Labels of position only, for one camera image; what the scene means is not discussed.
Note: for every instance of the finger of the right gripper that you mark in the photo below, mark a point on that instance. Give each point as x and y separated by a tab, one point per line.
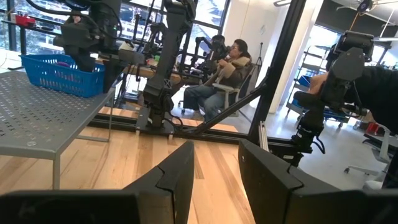
84	62

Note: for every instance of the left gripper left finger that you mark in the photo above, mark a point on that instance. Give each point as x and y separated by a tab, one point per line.
177	174

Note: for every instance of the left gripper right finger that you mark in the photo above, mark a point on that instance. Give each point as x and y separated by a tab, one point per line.
267	186

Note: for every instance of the blue plastic basket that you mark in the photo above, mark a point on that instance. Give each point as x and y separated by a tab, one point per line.
62	77

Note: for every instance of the leader arm with grey link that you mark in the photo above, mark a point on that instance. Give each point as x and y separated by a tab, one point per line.
335	87

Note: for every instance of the black background robot arm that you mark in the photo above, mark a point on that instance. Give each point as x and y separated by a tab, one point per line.
211	49

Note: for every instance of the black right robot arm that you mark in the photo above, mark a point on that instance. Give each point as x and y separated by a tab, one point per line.
168	46

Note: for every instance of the white framed office chair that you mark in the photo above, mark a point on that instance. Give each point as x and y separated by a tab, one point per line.
236	90

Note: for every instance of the small red box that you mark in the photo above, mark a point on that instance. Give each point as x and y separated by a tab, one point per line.
25	21

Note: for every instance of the grey perforated metal stand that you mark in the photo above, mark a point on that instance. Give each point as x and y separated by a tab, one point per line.
37	118

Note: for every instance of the person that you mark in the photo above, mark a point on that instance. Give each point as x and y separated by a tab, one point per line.
224	81
379	93

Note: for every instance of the white chair base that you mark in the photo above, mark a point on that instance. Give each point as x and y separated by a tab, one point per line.
373	161

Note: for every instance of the metal cart with blue bins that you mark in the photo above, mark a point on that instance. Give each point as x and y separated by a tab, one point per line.
303	81

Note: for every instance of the black tripod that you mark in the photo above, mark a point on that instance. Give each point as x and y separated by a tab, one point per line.
259	56

